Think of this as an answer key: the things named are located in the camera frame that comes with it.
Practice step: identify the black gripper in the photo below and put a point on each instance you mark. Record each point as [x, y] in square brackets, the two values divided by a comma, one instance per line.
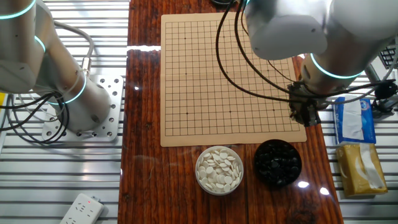
[306, 101]

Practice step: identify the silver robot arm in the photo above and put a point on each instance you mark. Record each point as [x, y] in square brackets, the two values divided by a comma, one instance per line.
[311, 31]

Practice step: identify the beige go board mat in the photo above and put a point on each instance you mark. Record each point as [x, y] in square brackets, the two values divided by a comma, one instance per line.
[211, 102]

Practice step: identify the black bowl of black stones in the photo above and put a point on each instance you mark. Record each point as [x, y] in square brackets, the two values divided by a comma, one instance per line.
[278, 163]

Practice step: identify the blue tissue pack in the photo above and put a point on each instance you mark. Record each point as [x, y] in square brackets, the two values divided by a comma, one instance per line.
[368, 124]

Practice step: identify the gold tissue pack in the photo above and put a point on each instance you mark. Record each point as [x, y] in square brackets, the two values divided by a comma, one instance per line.
[351, 174]

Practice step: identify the white bowl of white stones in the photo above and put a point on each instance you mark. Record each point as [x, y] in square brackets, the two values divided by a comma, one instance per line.
[219, 171]

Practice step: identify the black keyboard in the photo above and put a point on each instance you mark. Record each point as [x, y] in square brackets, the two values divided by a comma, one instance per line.
[388, 57]

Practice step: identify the white power strip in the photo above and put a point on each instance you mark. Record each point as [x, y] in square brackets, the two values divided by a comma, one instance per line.
[82, 210]

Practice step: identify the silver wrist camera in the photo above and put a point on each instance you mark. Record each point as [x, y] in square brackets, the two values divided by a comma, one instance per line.
[373, 73]

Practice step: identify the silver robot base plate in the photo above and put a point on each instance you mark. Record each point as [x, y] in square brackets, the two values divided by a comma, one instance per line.
[115, 102]

